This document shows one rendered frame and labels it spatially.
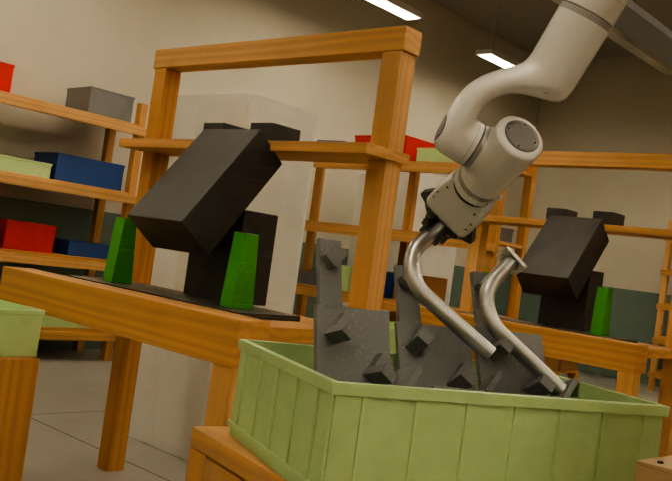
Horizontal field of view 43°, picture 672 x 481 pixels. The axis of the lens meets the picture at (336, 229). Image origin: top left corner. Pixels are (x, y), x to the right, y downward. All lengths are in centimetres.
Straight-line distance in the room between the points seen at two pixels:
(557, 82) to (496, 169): 16
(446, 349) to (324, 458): 48
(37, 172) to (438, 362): 578
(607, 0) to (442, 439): 71
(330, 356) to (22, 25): 650
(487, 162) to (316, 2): 858
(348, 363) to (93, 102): 605
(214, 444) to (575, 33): 90
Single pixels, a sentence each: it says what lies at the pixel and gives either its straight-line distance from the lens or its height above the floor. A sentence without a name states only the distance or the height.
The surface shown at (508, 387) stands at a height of 93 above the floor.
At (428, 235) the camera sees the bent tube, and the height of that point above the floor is 119.
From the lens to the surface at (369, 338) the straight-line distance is 151.
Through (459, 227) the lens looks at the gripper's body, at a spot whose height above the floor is 121.
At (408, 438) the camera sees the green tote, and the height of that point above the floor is 89.
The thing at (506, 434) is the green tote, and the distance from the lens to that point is 135.
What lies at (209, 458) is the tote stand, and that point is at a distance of 157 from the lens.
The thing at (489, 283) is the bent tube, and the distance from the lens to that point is 167.
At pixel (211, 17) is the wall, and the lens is 888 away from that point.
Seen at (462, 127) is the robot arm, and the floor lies 136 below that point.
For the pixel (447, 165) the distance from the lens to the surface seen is 697.
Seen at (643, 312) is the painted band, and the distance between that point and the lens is 1270.
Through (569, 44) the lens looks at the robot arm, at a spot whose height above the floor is 150.
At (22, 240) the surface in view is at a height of 92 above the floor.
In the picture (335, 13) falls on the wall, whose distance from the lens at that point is 1015.
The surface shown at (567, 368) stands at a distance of 1100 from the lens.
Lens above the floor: 113
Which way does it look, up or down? 2 degrees up
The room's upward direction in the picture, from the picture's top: 8 degrees clockwise
